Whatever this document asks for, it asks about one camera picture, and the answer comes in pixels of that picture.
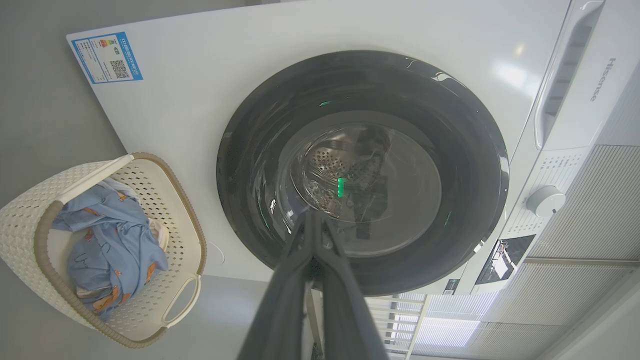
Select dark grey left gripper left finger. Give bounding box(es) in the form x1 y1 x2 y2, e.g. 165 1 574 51
237 210 321 360

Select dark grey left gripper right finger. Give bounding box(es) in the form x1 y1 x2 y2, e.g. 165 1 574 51
316 212 391 360

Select dark round washer door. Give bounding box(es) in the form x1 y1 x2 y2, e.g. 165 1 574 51
216 50 510 297

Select blue garment with orange print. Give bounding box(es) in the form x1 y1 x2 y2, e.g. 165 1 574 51
51 180 169 321

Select washing machine black display panel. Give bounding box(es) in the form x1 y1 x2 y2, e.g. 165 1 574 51
475 234 536 286

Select white front-load washing machine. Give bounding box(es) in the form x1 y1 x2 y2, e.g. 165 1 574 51
66 0 640 297

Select white railing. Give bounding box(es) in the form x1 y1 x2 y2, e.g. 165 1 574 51
365 295 431 360

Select round filter cover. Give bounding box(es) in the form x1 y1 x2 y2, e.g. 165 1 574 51
204 240 227 267

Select cream perforated laundry basket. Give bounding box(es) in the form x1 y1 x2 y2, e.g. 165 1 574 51
0 152 207 349

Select white control knob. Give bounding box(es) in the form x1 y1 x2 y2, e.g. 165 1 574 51
526 185 567 218

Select blue energy label sticker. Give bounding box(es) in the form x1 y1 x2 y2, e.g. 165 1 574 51
71 32 144 85

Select white detergent drawer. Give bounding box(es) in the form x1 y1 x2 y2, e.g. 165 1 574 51
534 0 640 151

